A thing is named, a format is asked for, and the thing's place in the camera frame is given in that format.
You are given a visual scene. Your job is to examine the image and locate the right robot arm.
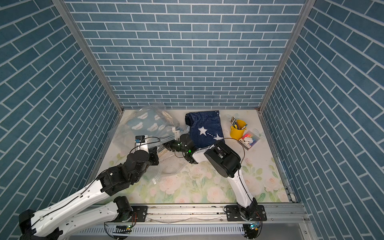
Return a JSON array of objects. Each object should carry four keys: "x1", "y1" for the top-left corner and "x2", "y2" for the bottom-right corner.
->
[{"x1": 164, "y1": 134, "x2": 267, "y2": 222}]

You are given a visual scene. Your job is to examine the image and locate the clear box of stationery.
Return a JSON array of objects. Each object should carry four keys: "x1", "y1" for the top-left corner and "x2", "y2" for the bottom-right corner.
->
[{"x1": 239, "y1": 131, "x2": 261, "y2": 150}]

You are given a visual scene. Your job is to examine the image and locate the pens in bucket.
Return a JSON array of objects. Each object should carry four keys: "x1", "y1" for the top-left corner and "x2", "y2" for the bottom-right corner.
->
[{"x1": 230, "y1": 117, "x2": 240, "y2": 130}]

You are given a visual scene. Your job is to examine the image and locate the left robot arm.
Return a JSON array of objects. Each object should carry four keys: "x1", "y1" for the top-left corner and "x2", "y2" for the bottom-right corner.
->
[{"x1": 19, "y1": 147, "x2": 159, "y2": 240}]

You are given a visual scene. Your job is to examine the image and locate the navy blue star blanket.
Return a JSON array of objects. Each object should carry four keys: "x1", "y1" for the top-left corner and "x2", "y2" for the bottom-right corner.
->
[{"x1": 185, "y1": 111, "x2": 224, "y2": 148}]

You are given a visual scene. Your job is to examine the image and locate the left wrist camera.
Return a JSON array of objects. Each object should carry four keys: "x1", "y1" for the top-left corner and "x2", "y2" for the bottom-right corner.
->
[{"x1": 133, "y1": 135, "x2": 149, "y2": 153}]

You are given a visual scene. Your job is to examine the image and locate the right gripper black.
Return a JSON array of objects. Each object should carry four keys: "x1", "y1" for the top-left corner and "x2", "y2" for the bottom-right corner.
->
[{"x1": 160, "y1": 136, "x2": 191, "y2": 156}]

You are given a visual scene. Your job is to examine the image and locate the clear plastic vacuum bag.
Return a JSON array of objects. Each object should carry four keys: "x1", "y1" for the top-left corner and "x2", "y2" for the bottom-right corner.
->
[{"x1": 112, "y1": 103, "x2": 190, "y2": 182}]

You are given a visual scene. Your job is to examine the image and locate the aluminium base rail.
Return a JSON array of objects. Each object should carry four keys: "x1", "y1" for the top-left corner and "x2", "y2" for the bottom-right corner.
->
[{"x1": 64, "y1": 203, "x2": 310, "y2": 226}]

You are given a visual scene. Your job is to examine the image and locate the yellow metal pen bucket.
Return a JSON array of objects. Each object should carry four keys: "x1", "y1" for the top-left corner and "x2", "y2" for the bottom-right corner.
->
[{"x1": 230, "y1": 120, "x2": 247, "y2": 140}]

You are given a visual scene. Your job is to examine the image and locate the light blue bear blanket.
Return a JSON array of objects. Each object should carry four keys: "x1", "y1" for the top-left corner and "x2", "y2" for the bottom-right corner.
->
[{"x1": 124, "y1": 108, "x2": 181, "y2": 137}]

